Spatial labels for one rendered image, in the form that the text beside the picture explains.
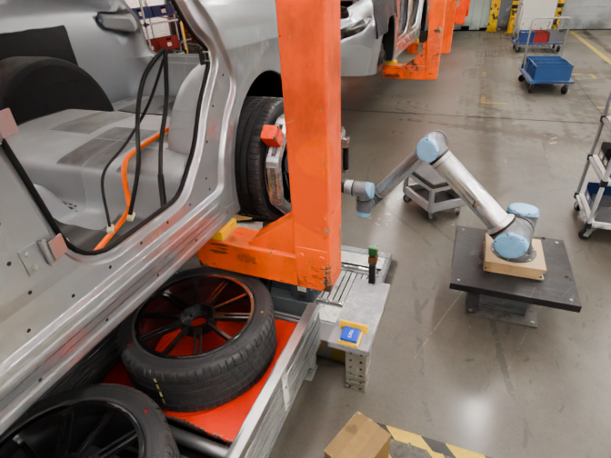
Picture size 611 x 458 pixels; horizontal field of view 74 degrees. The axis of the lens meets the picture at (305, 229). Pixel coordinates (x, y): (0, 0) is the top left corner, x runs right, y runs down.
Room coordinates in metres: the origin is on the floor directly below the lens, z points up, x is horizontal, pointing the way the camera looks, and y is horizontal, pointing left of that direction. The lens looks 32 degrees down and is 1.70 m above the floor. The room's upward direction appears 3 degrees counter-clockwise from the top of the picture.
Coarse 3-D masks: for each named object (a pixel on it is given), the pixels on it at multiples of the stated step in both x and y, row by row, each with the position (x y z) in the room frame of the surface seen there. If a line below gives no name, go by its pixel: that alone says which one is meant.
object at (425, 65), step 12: (432, 0) 5.27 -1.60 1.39; (444, 0) 5.22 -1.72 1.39; (432, 12) 5.26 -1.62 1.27; (444, 12) 5.21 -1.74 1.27; (432, 24) 5.26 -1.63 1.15; (432, 36) 5.25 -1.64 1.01; (432, 48) 5.24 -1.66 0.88; (396, 60) 5.51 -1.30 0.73; (420, 60) 5.31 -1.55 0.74; (432, 60) 5.24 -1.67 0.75; (384, 72) 5.47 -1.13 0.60; (396, 72) 5.40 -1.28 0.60; (408, 72) 5.34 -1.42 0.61; (420, 72) 5.29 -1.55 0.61; (432, 72) 5.23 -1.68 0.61
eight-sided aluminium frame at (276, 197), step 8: (280, 120) 1.94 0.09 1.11; (280, 128) 1.93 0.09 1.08; (272, 152) 1.83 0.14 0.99; (280, 152) 1.82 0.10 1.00; (272, 160) 1.80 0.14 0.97; (280, 160) 1.81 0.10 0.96; (272, 168) 1.82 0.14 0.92; (280, 168) 1.80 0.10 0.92; (272, 176) 1.81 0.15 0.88; (280, 176) 1.80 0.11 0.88; (272, 184) 1.80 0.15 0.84; (280, 184) 1.79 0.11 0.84; (272, 192) 1.80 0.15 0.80; (280, 192) 1.78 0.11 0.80; (272, 200) 1.80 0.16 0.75; (280, 200) 1.78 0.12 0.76; (280, 208) 1.86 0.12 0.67; (288, 208) 1.86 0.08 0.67
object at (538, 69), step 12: (528, 36) 7.11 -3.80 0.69; (564, 48) 6.94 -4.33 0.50; (528, 60) 6.84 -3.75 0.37; (540, 60) 6.71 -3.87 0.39; (552, 60) 6.66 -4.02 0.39; (564, 60) 6.61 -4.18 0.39; (528, 72) 6.69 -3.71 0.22; (540, 72) 6.21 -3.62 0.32; (552, 72) 6.16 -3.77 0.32; (564, 72) 6.12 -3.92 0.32
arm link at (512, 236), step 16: (432, 144) 1.84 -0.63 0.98; (432, 160) 1.83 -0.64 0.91; (448, 160) 1.82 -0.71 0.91; (448, 176) 1.79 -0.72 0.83; (464, 176) 1.77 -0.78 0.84; (464, 192) 1.74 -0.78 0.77; (480, 192) 1.73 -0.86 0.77; (480, 208) 1.69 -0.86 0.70; (496, 208) 1.68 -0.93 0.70; (496, 224) 1.64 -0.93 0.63; (512, 224) 1.62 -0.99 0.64; (528, 224) 1.67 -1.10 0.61; (496, 240) 1.60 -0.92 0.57; (512, 240) 1.57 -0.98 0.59; (528, 240) 1.57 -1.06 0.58; (512, 256) 1.56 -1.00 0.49
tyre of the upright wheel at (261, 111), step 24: (264, 96) 2.17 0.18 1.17; (240, 120) 1.95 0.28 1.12; (264, 120) 1.91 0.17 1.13; (240, 144) 1.85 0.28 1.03; (264, 144) 1.85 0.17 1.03; (240, 168) 1.81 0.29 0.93; (264, 168) 1.83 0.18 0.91; (240, 192) 1.80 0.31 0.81; (264, 192) 1.80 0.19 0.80; (264, 216) 1.84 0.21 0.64
